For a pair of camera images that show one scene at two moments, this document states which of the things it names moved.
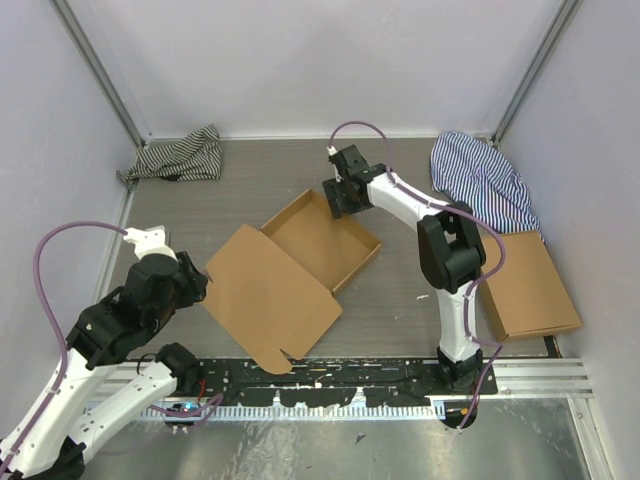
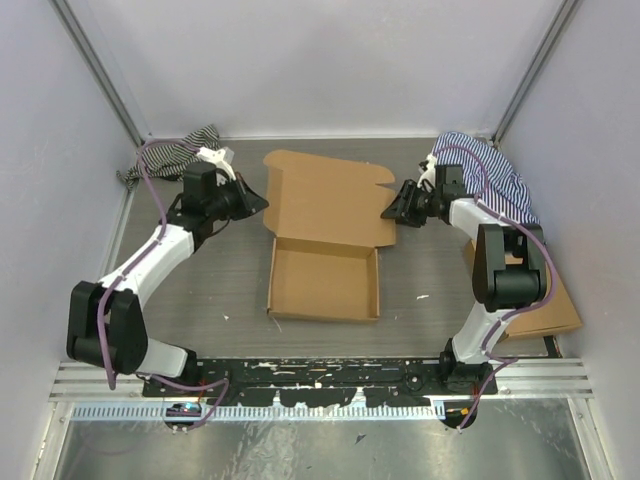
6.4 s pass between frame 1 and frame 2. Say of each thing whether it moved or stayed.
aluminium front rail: stayed
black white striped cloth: stayed
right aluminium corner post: stayed
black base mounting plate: stayed
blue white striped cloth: stayed
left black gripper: moved
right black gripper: moved
